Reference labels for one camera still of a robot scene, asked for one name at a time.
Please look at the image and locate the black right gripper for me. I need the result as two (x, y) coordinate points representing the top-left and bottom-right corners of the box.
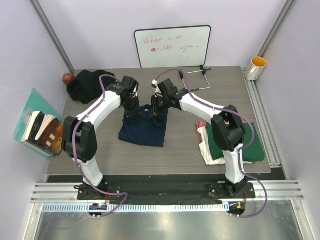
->
(148, 95), (170, 120)

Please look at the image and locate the navy blue t shirt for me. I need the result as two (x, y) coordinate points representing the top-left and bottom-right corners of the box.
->
(118, 104), (167, 148)

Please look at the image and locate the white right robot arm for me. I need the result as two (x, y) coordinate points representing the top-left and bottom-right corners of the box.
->
(151, 78), (248, 198)

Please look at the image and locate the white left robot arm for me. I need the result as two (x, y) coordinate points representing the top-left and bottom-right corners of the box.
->
(61, 74), (141, 200)

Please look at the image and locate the black t shirt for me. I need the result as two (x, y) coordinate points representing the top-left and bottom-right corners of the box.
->
(66, 70), (115, 104)

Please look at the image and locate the folded pink t shirt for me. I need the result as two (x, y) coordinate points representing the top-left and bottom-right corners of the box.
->
(195, 121), (213, 143)

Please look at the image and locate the small red cube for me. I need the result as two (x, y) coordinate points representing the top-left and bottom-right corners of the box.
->
(62, 73), (75, 85)

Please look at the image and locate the folded white t shirt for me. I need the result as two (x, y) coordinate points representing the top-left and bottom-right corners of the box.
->
(197, 126), (253, 166)

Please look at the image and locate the small whiteboard with red writing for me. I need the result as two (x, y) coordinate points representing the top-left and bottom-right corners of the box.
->
(134, 25), (212, 68)

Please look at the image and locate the brown cover paperback book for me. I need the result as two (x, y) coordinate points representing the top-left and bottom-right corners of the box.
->
(35, 114), (64, 156)

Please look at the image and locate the teal plastic folder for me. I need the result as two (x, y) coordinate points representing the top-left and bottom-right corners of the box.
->
(14, 89), (62, 158)

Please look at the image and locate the dark blue paperback book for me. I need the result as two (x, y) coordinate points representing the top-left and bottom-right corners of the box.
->
(21, 111), (53, 158)

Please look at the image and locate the folded green t shirt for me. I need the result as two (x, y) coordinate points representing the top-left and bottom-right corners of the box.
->
(206, 123), (265, 163)

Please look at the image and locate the white mug yellow inside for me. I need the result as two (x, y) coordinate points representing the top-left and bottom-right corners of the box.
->
(244, 56), (267, 81)

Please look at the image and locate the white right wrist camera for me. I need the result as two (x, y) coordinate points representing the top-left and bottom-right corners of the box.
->
(151, 79), (163, 98)

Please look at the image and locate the black wire stand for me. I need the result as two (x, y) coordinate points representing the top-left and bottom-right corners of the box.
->
(178, 65), (212, 92)

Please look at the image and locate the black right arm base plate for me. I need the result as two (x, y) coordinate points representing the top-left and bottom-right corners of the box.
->
(204, 182), (256, 200)

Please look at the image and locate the white perforated cable tray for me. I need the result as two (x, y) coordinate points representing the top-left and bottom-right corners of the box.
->
(42, 202), (230, 213)

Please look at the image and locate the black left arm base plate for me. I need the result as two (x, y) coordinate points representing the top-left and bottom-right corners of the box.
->
(73, 183), (126, 201)

